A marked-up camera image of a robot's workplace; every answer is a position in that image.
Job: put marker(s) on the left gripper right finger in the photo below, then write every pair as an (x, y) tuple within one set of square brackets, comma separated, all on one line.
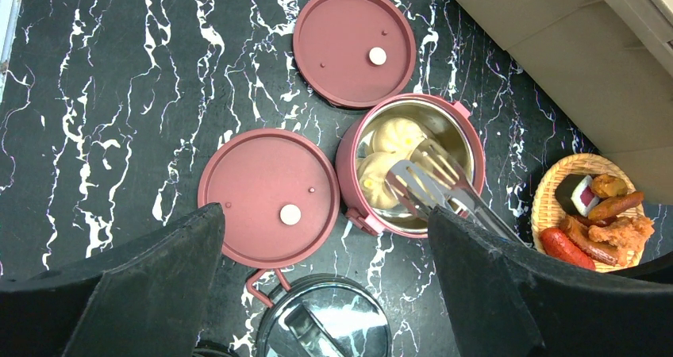
[(504, 299)]

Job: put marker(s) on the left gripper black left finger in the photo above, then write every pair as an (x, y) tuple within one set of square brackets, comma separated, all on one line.
[(144, 298)]

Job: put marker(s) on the red sausage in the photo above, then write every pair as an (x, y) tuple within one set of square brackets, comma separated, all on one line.
[(557, 245)]

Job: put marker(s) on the metal food tongs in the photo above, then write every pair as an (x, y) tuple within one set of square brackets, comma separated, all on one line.
[(431, 177)]

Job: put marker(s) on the steamed bun front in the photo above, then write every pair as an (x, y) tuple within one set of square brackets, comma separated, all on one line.
[(372, 172)]

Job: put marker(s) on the steamed bun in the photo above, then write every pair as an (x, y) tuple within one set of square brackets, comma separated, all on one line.
[(372, 172), (398, 134)]

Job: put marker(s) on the red steel lunch bowl left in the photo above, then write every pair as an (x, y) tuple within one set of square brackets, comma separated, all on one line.
[(446, 122)]

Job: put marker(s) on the sushi roll piece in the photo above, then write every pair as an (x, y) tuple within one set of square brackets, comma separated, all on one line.
[(575, 196)]

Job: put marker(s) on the brown sausage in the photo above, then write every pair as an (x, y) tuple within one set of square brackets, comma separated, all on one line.
[(615, 205)]

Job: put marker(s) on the fried chicken pieces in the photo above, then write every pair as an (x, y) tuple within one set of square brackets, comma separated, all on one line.
[(625, 234)]

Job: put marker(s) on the red round lid front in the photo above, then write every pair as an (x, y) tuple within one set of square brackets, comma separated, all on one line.
[(279, 194)]

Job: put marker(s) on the red round lid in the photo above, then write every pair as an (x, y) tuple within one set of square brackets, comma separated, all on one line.
[(354, 53), (279, 194)]

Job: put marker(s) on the dark transparent round lid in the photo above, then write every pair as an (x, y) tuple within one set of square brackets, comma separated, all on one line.
[(323, 315)]

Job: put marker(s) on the red round lid rear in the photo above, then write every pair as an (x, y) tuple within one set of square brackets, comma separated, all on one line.
[(354, 53)]

